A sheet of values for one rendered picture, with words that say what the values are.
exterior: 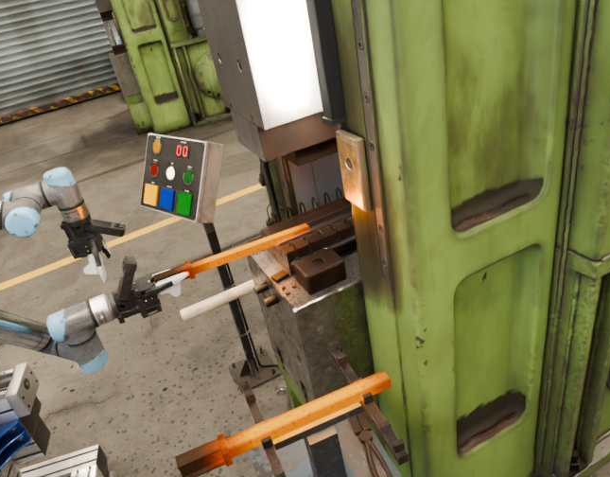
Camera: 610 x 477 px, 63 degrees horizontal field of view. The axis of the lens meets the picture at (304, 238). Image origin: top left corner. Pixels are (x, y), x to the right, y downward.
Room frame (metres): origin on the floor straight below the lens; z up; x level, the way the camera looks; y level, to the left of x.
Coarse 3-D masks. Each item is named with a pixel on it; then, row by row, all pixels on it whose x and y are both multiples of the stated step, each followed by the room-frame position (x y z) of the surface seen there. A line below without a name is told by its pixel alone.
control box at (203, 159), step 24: (168, 144) 1.78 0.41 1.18; (192, 144) 1.69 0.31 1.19; (216, 144) 1.67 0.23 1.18; (144, 168) 1.83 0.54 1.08; (192, 168) 1.65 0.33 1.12; (216, 168) 1.65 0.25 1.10; (144, 192) 1.79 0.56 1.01; (192, 192) 1.61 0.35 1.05; (216, 192) 1.63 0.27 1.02; (192, 216) 1.57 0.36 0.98
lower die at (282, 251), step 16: (320, 208) 1.43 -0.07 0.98; (336, 208) 1.39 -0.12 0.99; (272, 224) 1.39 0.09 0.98; (288, 224) 1.35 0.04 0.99; (336, 224) 1.29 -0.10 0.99; (352, 224) 1.27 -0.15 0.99; (288, 240) 1.24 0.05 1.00; (304, 240) 1.23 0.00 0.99; (320, 240) 1.22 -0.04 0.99; (336, 240) 1.24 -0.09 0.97; (288, 256) 1.19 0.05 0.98; (288, 272) 1.20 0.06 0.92
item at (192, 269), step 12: (300, 228) 1.28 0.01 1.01; (264, 240) 1.24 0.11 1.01; (276, 240) 1.24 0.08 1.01; (228, 252) 1.21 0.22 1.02; (240, 252) 1.20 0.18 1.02; (252, 252) 1.21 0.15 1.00; (192, 264) 1.18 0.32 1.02; (204, 264) 1.17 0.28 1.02; (216, 264) 1.18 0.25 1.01; (156, 276) 1.14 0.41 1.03; (168, 276) 1.13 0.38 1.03; (192, 276) 1.14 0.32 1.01
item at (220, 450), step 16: (352, 384) 0.70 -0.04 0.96; (368, 384) 0.69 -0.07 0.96; (384, 384) 0.69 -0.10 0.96; (320, 400) 0.68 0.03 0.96; (336, 400) 0.67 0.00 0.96; (352, 400) 0.67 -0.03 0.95; (288, 416) 0.66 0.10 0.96; (304, 416) 0.65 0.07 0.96; (320, 416) 0.65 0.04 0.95; (240, 432) 0.64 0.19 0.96; (256, 432) 0.64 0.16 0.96; (272, 432) 0.63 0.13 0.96; (288, 432) 0.64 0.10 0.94; (208, 448) 0.61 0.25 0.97; (224, 448) 0.61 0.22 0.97; (240, 448) 0.61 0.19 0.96; (192, 464) 0.60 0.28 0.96; (208, 464) 0.60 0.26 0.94; (224, 464) 0.60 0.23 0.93
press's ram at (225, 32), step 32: (224, 0) 1.21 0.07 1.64; (256, 0) 1.15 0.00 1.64; (288, 0) 1.18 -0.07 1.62; (224, 32) 1.26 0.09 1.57; (256, 32) 1.15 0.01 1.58; (288, 32) 1.17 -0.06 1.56; (224, 64) 1.32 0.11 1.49; (256, 64) 1.14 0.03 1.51; (288, 64) 1.17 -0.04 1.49; (224, 96) 1.39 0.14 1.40; (256, 96) 1.14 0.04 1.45; (288, 96) 1.17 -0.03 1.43; (320, 96) 1.19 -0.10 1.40
